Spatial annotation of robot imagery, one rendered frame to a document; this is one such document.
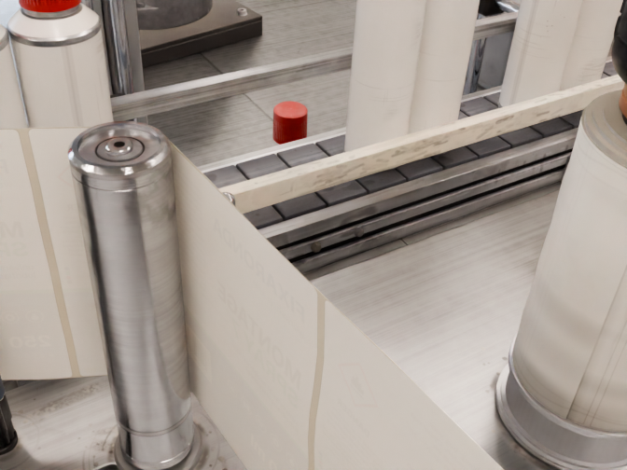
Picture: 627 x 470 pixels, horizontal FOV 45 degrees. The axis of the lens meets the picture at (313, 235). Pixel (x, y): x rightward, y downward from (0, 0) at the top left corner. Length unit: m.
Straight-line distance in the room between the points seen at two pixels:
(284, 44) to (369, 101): 0.38
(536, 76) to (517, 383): 0.36
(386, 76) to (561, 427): 0.29
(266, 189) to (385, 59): 0.13
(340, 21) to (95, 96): 0.60
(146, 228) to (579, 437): 0.25
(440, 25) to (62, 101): 0.29
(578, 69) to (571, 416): 0.42
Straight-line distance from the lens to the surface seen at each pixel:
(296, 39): 0.97
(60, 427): 0.44
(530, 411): 0.43
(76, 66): 0.46
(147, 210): 0.29
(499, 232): 0.58
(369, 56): 0.58
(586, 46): 0.74
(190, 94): 0.56
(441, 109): 0.63
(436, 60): 0.61
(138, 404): 0.36
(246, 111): 0.80
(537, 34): 0.70
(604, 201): 0.34
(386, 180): 0.61
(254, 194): 0.54
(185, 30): 0.93
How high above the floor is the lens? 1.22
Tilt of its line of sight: 38 degrees down
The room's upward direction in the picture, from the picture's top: 3 degrees clockwise
